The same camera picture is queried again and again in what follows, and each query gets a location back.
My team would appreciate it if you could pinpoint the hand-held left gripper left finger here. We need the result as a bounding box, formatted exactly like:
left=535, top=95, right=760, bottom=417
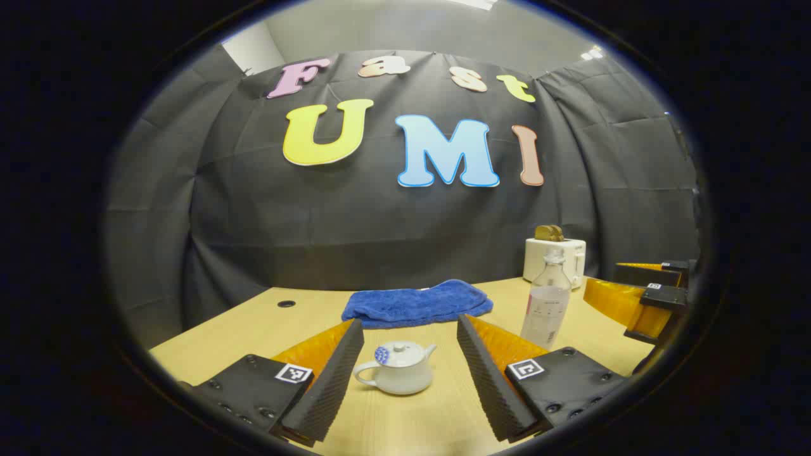
left=181, top=319, right=366, bottom=448

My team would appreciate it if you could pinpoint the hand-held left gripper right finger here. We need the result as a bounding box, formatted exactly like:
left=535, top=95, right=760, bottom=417
left=456, top=313, right=631, bottom=444

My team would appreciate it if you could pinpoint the white teacup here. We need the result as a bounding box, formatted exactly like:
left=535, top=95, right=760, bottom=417
left=353, top=344, right=438, bottom=396

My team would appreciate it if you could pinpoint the black backdrop cloth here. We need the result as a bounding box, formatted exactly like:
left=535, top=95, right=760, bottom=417
left=105, top=47, right=704, bottom=349

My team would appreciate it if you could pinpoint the blue towel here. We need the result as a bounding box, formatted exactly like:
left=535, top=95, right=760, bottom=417
left=342, top=279, right=494, bottom=329

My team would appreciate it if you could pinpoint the clear plastic water bottle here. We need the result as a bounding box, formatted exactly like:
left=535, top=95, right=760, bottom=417
left=520, top=248, right=572, bottom=351

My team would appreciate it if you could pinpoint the white toaster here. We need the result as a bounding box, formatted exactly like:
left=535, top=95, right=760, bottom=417
left=523, top=237, right=587, bottom=290

